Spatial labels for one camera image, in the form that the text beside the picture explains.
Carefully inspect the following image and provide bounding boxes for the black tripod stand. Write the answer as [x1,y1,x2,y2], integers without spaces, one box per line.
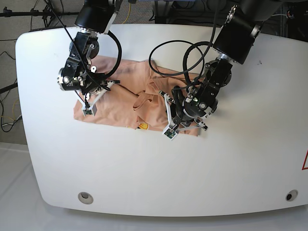
[0,0,78,28]

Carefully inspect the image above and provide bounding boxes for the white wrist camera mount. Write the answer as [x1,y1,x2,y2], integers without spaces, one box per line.
[77,80,120,116]
[159,88,213,140]

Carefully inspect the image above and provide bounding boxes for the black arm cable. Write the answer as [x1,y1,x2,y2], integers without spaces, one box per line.
[102,31,122,81]
[148,0,219,85]

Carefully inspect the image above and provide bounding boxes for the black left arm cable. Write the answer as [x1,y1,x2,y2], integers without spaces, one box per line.
[148,0,219,85]

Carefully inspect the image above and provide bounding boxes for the left table grommet hole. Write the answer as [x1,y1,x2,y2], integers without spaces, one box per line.
[77,192,93,205]

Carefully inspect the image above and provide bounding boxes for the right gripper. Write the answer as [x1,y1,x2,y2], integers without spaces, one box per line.
[57,58,110,95]

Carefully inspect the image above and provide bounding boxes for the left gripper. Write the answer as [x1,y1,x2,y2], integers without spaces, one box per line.
[172,85,218,125]

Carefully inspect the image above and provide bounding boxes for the table grommet hole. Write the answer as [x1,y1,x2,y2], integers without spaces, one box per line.
[285,190,298,202]
[77,192,93,205]

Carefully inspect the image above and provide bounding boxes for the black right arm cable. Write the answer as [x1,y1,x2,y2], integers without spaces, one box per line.
[102,31,122,81]

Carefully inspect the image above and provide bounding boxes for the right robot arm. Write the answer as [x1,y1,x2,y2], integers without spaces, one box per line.
[57,0,122,95]

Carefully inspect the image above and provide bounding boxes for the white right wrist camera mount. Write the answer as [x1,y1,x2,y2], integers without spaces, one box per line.
[77,80,120,116]

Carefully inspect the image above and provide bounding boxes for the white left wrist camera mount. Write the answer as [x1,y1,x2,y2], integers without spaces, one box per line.
[159,88,213,140]

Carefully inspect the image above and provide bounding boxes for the peach T-shirt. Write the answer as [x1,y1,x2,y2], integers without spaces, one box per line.
[73,55,200,138]

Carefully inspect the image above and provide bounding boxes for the right table grommet hole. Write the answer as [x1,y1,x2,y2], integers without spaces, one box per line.
[285,190,298,202]

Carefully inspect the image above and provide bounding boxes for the yellow floor cable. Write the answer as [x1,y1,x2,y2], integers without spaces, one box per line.
[122,0,135,24]

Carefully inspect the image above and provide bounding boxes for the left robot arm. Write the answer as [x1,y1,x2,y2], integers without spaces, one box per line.
[170,0,282,129]

